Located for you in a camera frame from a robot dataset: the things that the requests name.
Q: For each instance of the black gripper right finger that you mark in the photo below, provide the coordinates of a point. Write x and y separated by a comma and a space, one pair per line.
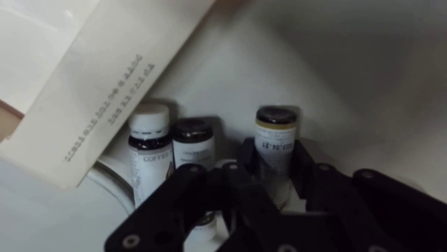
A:
363, 214

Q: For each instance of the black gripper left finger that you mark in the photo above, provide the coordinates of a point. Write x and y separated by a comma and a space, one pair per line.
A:
195, 204

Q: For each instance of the dark-capped bottle yellow band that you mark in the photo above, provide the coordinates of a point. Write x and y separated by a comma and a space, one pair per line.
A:
275, 140

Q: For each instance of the dark-capped small bottle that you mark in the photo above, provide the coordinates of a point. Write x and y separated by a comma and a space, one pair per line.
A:
193, 144

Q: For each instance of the white-capped small bottle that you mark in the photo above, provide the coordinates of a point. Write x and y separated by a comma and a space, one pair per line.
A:
148, 140

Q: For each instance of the light wooden tray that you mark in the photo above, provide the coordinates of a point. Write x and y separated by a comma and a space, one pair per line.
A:
92, 88

